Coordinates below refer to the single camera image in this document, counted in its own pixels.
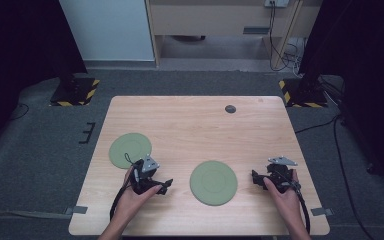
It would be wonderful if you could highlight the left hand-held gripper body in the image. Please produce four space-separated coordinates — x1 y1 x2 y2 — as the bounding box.
129 154 163 196

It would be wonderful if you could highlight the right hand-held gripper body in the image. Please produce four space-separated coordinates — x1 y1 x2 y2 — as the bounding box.
263 155 303 195

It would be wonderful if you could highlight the green round plate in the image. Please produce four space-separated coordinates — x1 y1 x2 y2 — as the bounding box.
189 160 239 207
108 132 153 170

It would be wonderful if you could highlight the person's left hand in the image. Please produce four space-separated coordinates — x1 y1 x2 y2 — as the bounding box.
114 166 163 222

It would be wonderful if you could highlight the person's right hand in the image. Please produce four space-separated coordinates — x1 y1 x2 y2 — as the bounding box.
263 169 307 230

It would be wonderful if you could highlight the grey tape piece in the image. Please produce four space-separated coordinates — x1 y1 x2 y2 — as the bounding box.
64 205 89 216
310 207 334 217

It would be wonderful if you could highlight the black stand base striped tape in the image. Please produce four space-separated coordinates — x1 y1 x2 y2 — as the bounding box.
278 77 329 109
49 77 101 108

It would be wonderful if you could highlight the white partition panel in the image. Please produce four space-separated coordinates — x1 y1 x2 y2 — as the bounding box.
59 0 156 62

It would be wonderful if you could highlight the light wooden desk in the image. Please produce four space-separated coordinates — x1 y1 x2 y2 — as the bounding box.
144 0 324 69

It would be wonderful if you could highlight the grey power socket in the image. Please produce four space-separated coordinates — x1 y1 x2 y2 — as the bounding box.
264 0 290 8

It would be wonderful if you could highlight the left hand-held gripper black cable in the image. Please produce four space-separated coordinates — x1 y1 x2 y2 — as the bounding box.
109 184 133 222

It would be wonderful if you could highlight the hand-held gripper black cable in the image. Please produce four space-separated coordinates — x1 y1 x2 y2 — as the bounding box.
291 183 312 235
109 184 133 222

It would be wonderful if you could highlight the right hand-held gripper black cable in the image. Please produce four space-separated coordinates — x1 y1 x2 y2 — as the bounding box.
291 183 312 235

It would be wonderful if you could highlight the long black floor cable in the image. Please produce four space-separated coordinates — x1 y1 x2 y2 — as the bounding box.
294 113 376 240

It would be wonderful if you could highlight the black metal stand post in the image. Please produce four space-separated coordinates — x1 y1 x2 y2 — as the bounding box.
51 0 89 88
298 0 329 91

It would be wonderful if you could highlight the white cable bundle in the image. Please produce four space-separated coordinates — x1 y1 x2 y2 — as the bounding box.
284 37 306 78

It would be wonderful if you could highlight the thin black floor cable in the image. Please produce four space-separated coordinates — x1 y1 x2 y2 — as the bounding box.
8 102 30 122

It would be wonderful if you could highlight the black hanging cable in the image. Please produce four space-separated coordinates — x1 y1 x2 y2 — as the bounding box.
268 1 293 72

